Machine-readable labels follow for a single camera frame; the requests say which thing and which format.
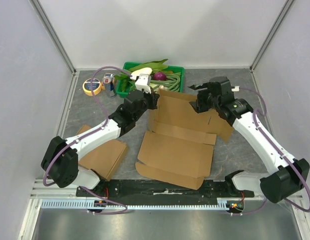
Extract green plastic tray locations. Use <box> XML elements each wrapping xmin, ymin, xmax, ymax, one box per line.
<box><xmin>116</xmin><ymin>63</ymin><xmax>185</xmax><ymax>98</ymax></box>

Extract red and blue drink can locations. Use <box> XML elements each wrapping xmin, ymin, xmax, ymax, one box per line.
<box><xmin>102</xmin><ymin>77</ymin><xmax>116</xmax><ymax>98</ymax></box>

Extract green long beans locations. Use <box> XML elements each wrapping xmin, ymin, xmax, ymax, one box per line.
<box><xmin>149</xmin><ymin>70</ymin><xmax>181</xmax><ymax>92</ymax></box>

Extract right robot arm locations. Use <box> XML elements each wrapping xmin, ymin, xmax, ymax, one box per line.
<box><xmin>190</xmin><ymin>76</ymin><xmax>310</xmax><ymax>203</ymax></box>

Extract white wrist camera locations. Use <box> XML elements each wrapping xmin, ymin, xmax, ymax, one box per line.
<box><xmin>135</xmin><ymin>74</ymin><xmax>151</xmax><ymax>94</ymax></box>
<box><xmin>231</xmin><ymin>86</ymin><xmax>240</xmax><ymax>92</ymax></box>

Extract white eggplant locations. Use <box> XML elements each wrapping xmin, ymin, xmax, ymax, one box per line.
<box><xmin>130</xmin><ymin>67</ymin><xmax>152</xmax><ymax>81</ymax></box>

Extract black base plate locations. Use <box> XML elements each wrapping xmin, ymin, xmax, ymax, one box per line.
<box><xmin>76</xmin><ymin>178</ymin><xmax>255</xmax><ymax>202</ymax></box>

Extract slotted cable duct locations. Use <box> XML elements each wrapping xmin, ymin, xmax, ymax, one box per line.
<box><xmin>41</xmin><ymin>199</ymin><xmax>238</xmax><ymax>211</ymax></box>

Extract bok choy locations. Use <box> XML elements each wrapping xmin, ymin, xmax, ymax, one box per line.
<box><xmin>129</xmin><ymin>81</ymin><xmax>136</xmax><ymax>91</ymax></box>

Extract purple onion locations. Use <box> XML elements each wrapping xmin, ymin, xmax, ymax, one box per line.
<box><xmin>153</xmin><ymin>72</ymin><xmax>167</xmax><ymax>81</ymax></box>

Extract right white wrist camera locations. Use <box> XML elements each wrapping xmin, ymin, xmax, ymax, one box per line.
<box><xmin>231</xmin><ymin>86</ymin><xmax>240</xmax><ymax>92</ymax></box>

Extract spare cardboard box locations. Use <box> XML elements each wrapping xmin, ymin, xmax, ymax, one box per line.
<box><xmin>135</xmin><ymin>89</ymin><xmax>233</xmax><ymax>190</ymax></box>

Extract leafy green vegetable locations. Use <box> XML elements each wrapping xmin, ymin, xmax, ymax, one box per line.
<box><xmin>114</xmin><ymin>59</ymin><xmax>168</xmax><ymax>95</ymax></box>

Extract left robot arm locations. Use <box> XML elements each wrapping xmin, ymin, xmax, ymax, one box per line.
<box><xmin>41</xmin><ymin>89</ymin><xmax>159</xmax><ymax>197</ymax></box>

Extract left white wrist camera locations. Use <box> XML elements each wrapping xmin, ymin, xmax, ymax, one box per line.
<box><xmin>135</xmin><ymin>74</ymin><xmax>151</xmax><ymax>94</ymax></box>

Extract yellow tape roll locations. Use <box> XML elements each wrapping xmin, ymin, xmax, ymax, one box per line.
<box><xmin>82</xmin><ymin>78</ymin><xmax>102</xmax><ymax>97</ymax></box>

